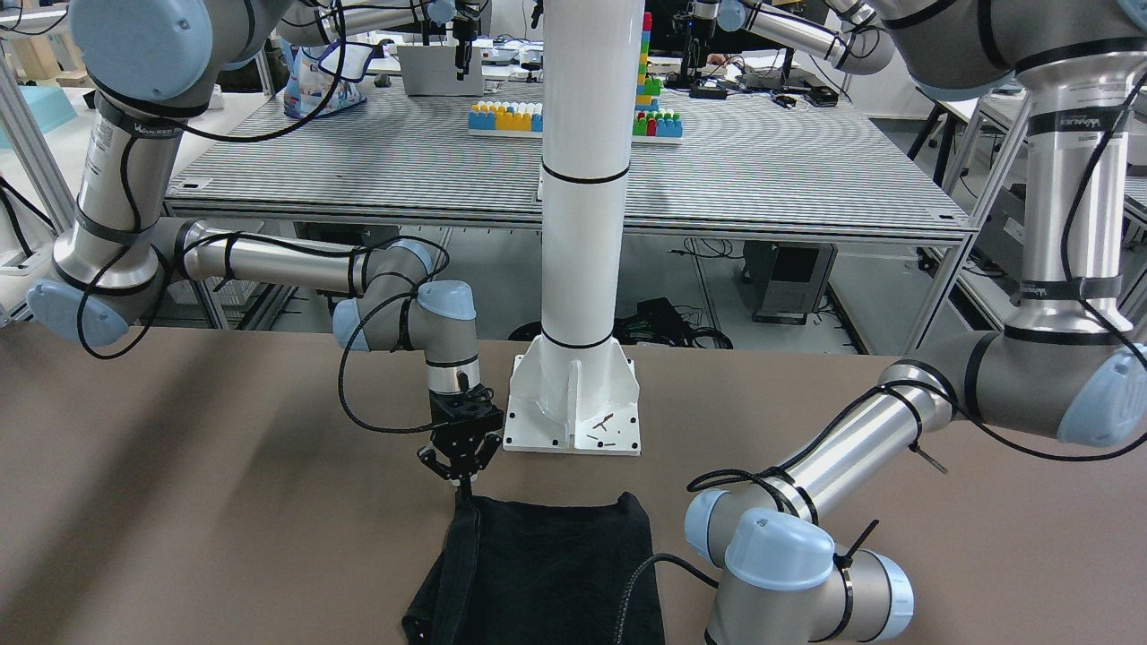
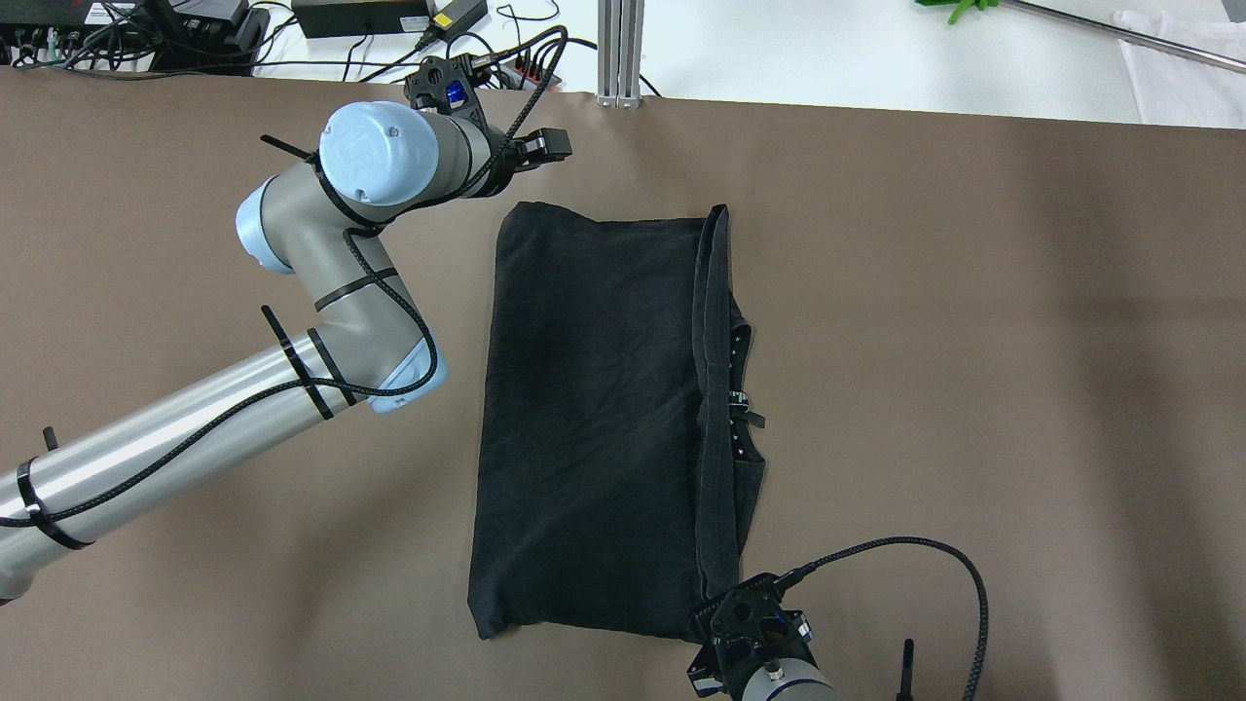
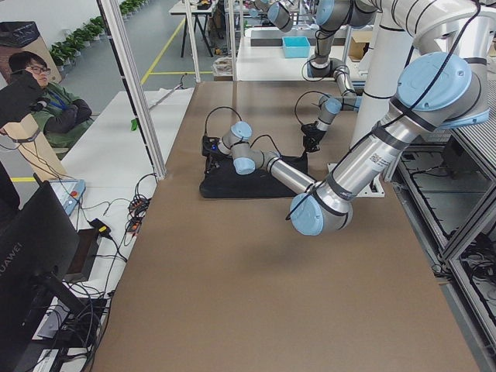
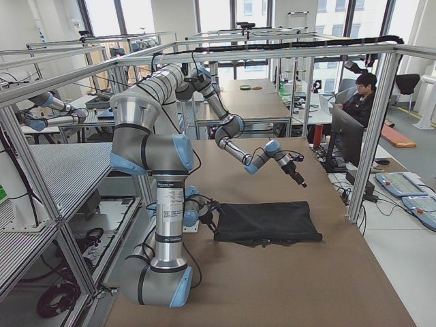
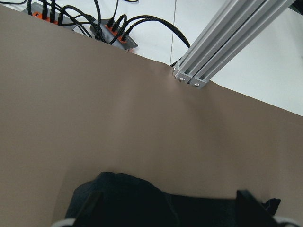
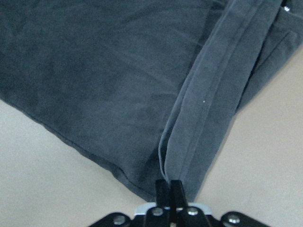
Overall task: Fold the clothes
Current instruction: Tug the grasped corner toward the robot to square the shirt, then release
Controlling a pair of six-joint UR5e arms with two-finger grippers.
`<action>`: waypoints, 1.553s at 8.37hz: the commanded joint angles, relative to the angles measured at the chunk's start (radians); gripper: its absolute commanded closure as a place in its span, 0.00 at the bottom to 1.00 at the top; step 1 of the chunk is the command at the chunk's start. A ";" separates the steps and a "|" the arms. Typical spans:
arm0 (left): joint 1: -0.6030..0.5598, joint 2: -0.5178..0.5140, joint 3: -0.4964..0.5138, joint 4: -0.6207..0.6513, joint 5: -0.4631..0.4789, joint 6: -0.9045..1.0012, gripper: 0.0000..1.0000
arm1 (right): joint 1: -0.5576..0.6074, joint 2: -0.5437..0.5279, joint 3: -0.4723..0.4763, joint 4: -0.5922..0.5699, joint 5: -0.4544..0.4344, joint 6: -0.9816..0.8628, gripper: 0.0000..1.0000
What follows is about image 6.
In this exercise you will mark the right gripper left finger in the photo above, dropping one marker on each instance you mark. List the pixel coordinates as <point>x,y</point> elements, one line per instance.
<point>162,194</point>

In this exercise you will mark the black graphic t-shirt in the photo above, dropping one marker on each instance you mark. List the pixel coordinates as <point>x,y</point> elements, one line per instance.
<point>144,88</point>

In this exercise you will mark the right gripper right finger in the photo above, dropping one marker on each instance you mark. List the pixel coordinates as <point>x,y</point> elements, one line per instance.
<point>177,195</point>

